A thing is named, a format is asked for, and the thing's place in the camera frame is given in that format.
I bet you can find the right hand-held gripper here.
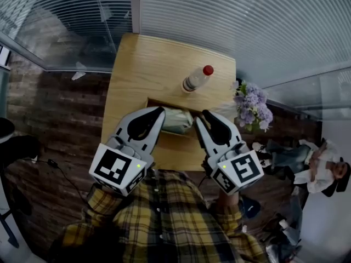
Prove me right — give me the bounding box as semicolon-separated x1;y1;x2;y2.
194;110;265;195

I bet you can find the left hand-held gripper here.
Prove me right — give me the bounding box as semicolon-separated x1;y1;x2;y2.
88;106;167;197

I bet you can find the wooden box with plastic bag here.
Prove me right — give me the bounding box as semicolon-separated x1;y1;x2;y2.
146;97;205;141

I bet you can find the soft tissue pack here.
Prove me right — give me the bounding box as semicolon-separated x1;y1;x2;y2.
161;106;195;134

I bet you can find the person's right forearm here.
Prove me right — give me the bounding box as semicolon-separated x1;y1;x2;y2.
216;191;245;227

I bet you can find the person's left forearm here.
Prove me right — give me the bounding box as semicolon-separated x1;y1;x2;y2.
87;183;130;216

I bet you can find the small flower bouquet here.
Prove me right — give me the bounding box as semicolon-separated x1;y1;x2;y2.
232;80;274;133

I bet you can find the red cap water bottle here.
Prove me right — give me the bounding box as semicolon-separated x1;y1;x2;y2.
181;65;215;94

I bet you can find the person's dark shoe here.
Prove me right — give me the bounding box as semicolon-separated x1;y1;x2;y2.
242;196;262;220

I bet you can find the white paper scrap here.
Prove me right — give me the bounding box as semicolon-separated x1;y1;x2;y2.
70;61;88;82

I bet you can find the person's yellow plaid shirt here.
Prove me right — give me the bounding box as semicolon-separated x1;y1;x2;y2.
49;168;271;263

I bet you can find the clear plastic bottle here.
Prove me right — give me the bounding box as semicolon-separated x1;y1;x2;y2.
278;219;300;245

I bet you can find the black swivel chair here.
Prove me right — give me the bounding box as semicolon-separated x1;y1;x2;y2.
0;117;42;175

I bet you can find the black power cable with adapter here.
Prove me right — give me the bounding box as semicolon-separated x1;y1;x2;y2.
25;157;90;210

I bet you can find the black and white wall sign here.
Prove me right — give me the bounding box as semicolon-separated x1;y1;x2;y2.
0;44;13;67

